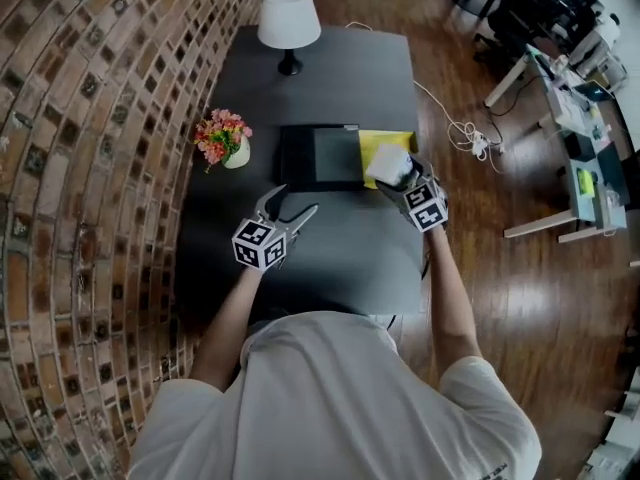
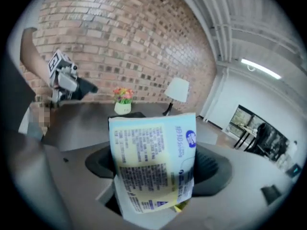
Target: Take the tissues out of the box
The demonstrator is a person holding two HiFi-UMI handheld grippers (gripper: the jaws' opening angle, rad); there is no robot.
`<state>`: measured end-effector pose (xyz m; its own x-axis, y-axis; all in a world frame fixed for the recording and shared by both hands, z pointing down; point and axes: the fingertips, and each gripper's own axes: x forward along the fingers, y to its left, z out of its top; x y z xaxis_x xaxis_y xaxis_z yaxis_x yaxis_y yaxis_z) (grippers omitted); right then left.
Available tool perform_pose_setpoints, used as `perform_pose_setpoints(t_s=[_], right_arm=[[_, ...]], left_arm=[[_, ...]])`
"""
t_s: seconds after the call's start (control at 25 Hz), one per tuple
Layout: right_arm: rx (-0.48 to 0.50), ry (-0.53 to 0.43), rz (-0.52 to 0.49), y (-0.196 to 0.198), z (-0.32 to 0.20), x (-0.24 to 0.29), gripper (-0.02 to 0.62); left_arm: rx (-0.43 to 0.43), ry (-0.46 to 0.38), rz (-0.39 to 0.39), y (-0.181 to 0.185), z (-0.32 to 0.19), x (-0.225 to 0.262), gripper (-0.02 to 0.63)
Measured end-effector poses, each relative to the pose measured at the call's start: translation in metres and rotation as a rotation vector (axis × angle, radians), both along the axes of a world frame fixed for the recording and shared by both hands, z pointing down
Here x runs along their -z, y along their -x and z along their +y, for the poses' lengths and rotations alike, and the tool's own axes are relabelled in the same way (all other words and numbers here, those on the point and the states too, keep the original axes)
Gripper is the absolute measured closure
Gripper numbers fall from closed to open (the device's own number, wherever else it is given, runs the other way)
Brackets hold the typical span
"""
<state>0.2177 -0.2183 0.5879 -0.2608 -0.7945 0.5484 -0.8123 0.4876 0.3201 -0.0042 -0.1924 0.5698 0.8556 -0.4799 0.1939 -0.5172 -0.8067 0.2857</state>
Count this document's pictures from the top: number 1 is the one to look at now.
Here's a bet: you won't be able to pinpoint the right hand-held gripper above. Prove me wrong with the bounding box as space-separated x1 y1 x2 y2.
374 153 449 235

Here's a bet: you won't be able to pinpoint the white shade table lamp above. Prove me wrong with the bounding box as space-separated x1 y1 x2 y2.
256 0 323 77

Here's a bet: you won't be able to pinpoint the black office chair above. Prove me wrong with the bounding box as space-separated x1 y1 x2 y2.
472 0 601 67

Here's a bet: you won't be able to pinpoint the white cable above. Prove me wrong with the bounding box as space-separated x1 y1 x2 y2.
343 20 507 175

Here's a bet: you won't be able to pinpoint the white tissues pack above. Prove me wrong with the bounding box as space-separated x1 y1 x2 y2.
366 142 415 188

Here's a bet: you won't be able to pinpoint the black box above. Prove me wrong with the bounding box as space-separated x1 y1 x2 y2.
277 123 366 193

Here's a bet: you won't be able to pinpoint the yellow padded envelope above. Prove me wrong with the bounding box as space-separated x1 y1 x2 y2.
357 128 419 190

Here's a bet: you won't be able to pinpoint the white cluttered desk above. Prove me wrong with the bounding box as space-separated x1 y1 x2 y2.
483 42 632 245

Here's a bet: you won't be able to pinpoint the green sticky note pad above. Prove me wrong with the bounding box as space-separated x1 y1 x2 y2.
576 166 597 198

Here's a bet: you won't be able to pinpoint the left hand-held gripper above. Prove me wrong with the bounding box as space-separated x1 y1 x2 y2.
231 183 320 273

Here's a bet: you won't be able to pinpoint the white power strip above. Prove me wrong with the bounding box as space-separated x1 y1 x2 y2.
470 132 495 161

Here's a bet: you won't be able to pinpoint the flowers in white pot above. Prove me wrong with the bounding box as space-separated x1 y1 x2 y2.
193 108 254 176

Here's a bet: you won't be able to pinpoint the person's right forearm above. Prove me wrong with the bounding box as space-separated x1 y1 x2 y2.
422 225 484 385

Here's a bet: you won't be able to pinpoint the person's left forearm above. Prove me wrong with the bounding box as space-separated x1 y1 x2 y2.
189 263 267 394

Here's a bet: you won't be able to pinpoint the person's white shirt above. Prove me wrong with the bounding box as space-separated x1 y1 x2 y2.
126 310 544 480

